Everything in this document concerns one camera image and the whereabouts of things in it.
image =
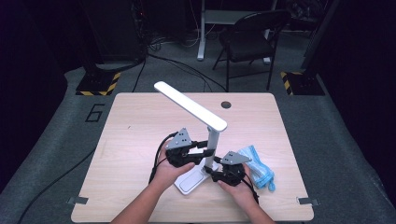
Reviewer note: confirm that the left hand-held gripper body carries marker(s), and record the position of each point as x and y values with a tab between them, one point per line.
180	143

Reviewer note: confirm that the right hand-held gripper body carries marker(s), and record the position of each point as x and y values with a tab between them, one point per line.
233	158

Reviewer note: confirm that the blue striped cloth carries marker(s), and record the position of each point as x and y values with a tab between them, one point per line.
261	171

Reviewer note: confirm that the white desk lamp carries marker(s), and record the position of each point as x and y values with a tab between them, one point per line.
190	105

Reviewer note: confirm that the person's left hand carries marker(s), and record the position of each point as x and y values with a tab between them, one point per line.
168	175

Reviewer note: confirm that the person's right hand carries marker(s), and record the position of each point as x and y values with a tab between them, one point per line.
241	193

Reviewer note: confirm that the dark round table grommet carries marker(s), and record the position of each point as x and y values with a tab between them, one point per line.
226	104

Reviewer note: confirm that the striped black stand base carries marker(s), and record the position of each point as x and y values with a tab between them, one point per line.
303	84
96	84

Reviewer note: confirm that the black folding chair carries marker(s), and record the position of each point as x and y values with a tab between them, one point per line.
249	46

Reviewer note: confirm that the dark equipment rack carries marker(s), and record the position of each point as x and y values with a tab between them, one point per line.
118	31

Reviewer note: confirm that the grey metal stand pole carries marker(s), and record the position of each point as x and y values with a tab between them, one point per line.
320	34

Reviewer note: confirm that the grey table bracket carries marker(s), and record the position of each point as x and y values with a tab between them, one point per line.
308	201
77	200

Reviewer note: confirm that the white metal desk frame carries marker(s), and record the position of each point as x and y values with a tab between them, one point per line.
201	37

